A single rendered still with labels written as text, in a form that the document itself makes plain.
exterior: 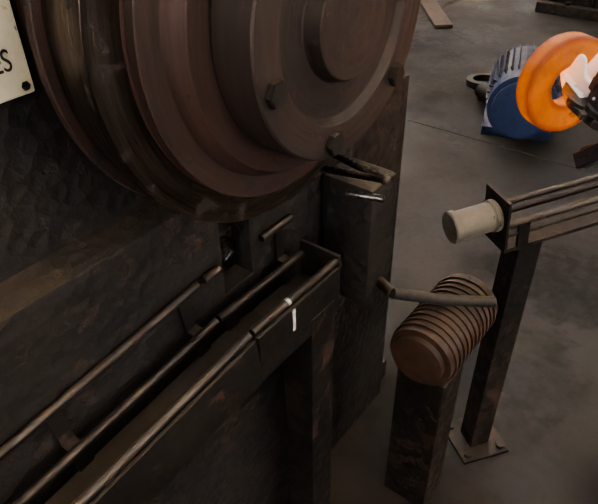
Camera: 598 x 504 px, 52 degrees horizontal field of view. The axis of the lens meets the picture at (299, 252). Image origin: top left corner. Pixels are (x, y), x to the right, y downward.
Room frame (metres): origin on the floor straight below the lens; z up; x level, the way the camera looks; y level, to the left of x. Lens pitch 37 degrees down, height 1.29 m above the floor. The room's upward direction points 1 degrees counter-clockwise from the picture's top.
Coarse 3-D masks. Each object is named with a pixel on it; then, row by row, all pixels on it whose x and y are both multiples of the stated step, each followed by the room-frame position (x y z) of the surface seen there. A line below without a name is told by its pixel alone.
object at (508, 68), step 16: (528, 48) 2.79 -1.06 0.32; (496, 64) 2.76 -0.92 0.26; (512, 64) 2.60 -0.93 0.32; (496, 80) 2.58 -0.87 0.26; (512, 80) 2.46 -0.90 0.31; (496, 96) 2.45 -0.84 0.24; (512, 96) 2.43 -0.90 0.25; (560, 96) 2.52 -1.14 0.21; (496, 112) 2.45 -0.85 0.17; (512, 112) 2.43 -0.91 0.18; (496, 128) 2.46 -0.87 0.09; (512, 128) 2.42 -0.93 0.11; (528, 128) 2.40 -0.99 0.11
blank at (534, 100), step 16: (576, 32) 0.96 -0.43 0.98; (544, 48) 0.94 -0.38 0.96; (560, 48) 0.92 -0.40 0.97; (576, 48) 0.93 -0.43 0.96; (592, 48) 0.94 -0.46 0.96; (528, 64) 0.94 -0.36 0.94; (544, 64) 0.92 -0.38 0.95; (560, 64) 0.92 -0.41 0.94; (528, 80) 0.92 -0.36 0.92; (544, 80) 0.92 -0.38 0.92; (528, 96) 0.91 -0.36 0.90; (544, 96) 0.92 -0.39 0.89; (528, 112) 0.91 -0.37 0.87; (544, 112) 0.92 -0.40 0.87; (560, 112) 0.93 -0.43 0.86; (544, 128) 0.92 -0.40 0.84; (560, 128) 0.93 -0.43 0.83
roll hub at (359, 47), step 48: (240, 0) 0.50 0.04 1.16; (288, 0) 0.54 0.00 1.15; (336, 0) 0.56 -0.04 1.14; (384, 0) 0.63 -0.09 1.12; (240, 48) 0.49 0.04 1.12; (288, 48) 0.54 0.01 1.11; (336, 48) 0.56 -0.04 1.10; (384, 48) 0.67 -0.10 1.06; (240, 96) 0.50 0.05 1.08; (288, 96) 0.52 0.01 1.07; (336, 96) 0.60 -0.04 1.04; (384, 96) 0.65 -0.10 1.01; (288, 144) 0.52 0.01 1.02
